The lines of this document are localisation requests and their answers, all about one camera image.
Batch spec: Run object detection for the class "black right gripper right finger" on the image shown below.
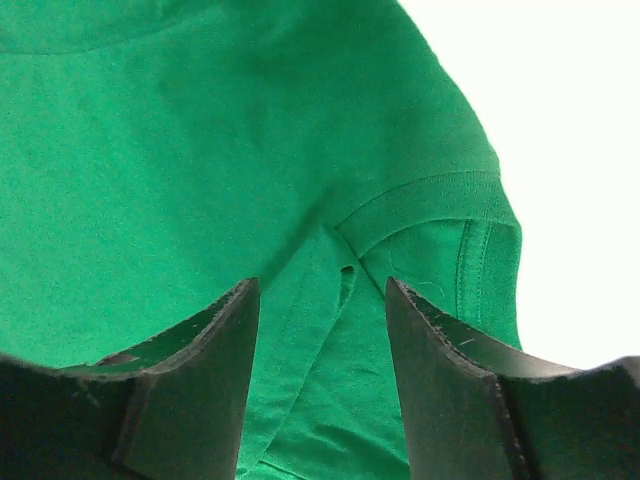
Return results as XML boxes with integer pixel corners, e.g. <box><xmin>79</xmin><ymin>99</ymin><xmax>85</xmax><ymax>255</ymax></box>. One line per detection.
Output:
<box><xmin>385</xmin><ymin>278</ymin><xmax>639</xmax><ymax>480</ymax></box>

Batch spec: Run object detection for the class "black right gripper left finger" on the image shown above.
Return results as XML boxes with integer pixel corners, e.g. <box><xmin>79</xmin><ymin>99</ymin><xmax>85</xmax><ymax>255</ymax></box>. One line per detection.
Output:
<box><xmin>1</xmin><ymin>278</ymin><xmax>260</xmax><ymax>480</ymax></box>

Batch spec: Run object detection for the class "green t shirt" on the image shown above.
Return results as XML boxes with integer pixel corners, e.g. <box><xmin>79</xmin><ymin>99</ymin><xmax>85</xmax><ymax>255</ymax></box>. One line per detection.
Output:
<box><xmin>1</xmin><ymin>1</ymin><xmax>521</xmax><ymax>479</ymax></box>

